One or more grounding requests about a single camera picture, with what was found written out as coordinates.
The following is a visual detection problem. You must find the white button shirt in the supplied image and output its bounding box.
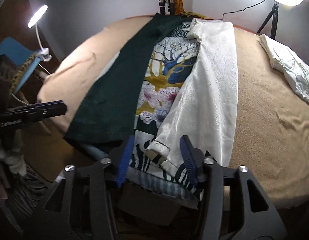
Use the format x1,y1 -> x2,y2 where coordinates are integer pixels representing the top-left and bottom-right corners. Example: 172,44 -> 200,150
259,34 -> 309,103

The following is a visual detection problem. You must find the leopard print cloth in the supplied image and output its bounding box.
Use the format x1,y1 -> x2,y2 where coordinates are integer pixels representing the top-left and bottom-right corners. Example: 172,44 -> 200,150
10,51 -> 38,94

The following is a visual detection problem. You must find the black ring light cable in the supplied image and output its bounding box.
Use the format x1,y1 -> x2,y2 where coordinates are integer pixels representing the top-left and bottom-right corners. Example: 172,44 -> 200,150
217,0 -> 269,21

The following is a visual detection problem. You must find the beige blanket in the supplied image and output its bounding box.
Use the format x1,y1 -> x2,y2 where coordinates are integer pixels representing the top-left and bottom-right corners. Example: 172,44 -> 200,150
37,17 -> 309,208

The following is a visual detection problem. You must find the left hand in glove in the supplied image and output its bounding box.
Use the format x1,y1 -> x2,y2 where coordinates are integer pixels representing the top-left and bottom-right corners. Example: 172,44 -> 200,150
0,130 -> 27,201

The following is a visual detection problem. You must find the green and white patterned shirt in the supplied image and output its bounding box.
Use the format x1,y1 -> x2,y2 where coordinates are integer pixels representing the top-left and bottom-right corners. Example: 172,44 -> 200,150
65,14 -> 238,199

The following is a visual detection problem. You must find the small white clip lamp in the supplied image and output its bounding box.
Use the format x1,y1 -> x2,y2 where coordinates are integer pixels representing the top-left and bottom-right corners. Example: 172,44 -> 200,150
27,4 -> 52,62

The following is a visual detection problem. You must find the blue chair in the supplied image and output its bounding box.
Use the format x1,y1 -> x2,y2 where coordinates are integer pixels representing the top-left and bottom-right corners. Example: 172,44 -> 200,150
0,37 -> 42,77

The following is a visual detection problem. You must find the black ring light tripod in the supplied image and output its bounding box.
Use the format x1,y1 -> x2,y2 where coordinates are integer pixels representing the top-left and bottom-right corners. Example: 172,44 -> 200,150
256,2 -> 281,40

